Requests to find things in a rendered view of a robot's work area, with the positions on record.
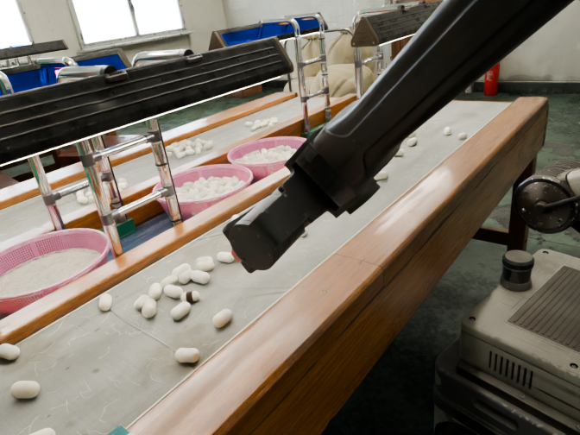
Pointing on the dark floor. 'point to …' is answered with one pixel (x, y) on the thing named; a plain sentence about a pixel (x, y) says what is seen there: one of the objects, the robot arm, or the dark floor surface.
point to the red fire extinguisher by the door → (492, 81)
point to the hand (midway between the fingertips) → (237, 254)
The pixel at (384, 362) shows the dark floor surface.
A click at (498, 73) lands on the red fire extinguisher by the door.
